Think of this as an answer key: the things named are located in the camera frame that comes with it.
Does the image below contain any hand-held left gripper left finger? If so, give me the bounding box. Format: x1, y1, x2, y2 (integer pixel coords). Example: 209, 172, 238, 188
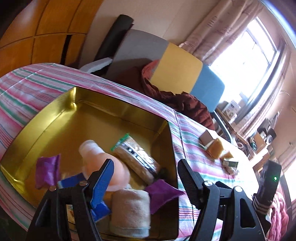
25, 159, 115, 241

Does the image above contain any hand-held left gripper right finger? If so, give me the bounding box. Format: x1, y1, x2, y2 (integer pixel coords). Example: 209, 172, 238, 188
178, 159, 265, 241

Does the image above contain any blue packet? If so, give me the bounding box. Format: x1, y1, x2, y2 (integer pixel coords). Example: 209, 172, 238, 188
57, 173, 111, 223

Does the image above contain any pink plastic bottle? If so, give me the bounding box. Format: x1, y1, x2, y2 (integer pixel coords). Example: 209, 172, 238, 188
79, 140, 131, 192

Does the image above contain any beige towel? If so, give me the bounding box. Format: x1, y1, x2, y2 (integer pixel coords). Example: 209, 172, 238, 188
109, 189, 152, 238

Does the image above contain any green-topped snack packet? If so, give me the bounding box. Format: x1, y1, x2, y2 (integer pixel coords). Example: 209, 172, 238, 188
111, 133, 162, 182

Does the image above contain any large yellow sponge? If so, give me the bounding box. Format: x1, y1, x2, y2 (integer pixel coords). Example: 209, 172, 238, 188
206, 138, 225, 159

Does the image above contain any small yellow sponge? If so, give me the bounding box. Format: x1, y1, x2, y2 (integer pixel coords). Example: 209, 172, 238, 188
220, 151, 240, 168

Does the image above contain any small cardboard box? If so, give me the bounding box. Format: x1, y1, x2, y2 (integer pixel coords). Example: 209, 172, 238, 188
199, 130, 215, 146

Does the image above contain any purple packet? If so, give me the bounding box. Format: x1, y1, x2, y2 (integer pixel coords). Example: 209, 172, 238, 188
35, 154, 62, 189

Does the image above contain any gold metal tin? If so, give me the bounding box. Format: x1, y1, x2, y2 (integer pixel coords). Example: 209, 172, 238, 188
0, 87, 179, 241

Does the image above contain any pink quilt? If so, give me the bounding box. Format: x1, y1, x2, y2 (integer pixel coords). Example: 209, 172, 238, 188
269, 192, 292, 241

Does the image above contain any brown cardboard box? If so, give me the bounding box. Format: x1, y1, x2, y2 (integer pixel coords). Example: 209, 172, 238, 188
251, 132, 269, 151

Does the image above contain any black speaker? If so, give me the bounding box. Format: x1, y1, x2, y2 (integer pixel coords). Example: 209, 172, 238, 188
259, 126, 277, 144

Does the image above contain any maroon puffer jacket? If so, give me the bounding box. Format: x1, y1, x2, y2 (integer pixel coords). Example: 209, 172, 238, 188
113, 59, 215, 131

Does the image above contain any white box with blue print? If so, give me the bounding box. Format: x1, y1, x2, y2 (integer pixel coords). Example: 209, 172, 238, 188
225, 100, 241, 117

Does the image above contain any patterned curtain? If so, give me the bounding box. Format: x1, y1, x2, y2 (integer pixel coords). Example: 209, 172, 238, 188
178, 0, 266, 65
240, 46, 289, 139

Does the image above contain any grey yellow blue armchair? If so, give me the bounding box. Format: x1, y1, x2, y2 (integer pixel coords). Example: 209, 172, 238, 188
80, 29, 226, 112

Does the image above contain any striped tablecloth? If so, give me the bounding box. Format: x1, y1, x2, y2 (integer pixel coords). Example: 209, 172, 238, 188
0, 62, 259, 241

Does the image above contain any window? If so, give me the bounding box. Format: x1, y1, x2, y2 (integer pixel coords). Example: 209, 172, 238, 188
208, 19, 282, 109

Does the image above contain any black rolled mat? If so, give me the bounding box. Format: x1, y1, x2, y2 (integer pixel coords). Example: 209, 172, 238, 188
95, 14, 134, 62

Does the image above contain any wooden wardrobe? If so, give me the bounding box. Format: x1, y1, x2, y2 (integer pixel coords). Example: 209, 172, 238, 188
0, 0, 104, 77

